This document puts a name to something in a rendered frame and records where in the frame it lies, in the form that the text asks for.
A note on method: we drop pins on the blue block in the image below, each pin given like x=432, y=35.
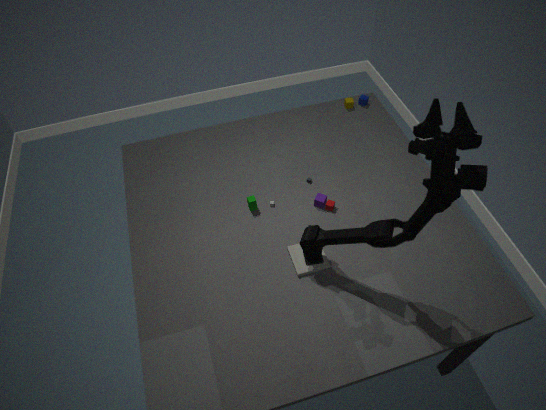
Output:
x=363, y=100

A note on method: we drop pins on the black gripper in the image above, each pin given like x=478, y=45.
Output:
x=462, y=136

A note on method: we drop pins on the purple block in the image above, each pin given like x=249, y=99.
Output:
x=320, y=200

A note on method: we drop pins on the red block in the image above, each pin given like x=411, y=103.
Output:
x=330, y=205

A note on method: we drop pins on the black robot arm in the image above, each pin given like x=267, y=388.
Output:
x=443, y=186

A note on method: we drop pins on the yellow block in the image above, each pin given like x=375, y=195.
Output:
x=348, y=103

